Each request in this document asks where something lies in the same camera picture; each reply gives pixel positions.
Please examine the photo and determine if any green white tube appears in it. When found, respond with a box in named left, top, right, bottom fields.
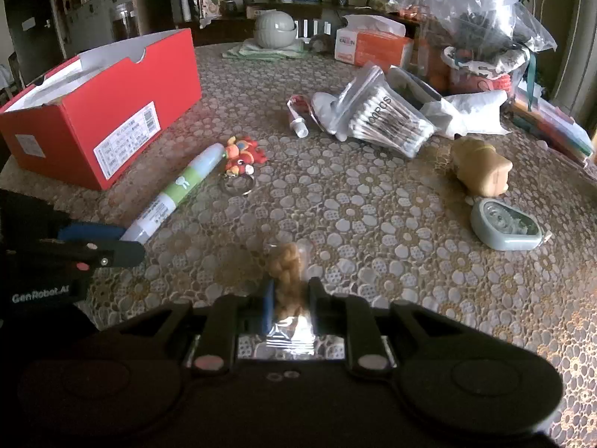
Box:
left=120, top=144, right=227, bottom=245

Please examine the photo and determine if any braided snack packet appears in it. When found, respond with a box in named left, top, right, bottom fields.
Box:
left=240, top=240, right=319, bottom=361

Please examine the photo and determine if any grey-green correction tape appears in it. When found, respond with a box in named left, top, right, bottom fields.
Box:
left=469, top=197, right=547, bottom=252

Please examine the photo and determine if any orange tissue box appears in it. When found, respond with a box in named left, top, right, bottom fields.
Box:
left=334, top=14, right=415, bottom=67

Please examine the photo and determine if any white cardboard box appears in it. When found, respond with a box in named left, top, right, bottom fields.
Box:
left=0, top=28, right=203, bottom=192

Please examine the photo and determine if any grey-green bowl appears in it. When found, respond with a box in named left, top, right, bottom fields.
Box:
left=253, top=27, right=298, bottom=50
left=254, top=10, right=297, bottom=33

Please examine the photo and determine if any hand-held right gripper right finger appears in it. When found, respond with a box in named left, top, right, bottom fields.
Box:
left=307, top=277, right=473, bottom=377

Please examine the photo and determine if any white plastic bag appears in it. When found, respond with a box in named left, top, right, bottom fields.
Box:
left=419, top=89, right=514, bottom=140

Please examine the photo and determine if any brown squishy toy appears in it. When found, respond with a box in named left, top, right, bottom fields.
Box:
left=450, top=136, right=514, bottom=198

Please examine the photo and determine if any patterned gift bag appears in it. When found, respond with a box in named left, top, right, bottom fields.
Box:
left=199, top=0, right=224, bottom=22

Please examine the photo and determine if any small white tube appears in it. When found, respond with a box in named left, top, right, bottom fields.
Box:
left=287, top=94, right=322, bottom=139

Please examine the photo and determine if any large clear plastic bag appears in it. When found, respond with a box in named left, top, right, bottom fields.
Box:
left=409, top=0, right=559, bottom=57

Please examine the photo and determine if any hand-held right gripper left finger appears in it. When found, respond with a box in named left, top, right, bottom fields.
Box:
left=112, top=280, right=277, bottom=377

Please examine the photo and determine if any red toy keychain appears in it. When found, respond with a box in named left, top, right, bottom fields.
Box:
left=220, top=136, right=267, bottom=197

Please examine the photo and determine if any green folded cloth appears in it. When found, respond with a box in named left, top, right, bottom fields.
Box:
left=222, top=38, right=312, bottom=61

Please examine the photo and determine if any orange package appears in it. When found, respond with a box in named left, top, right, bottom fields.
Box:
left=417, top=46, right=529, bottom=97

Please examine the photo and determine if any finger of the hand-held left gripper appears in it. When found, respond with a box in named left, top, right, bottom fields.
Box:
left=40, top=223, right=147, bottom=270

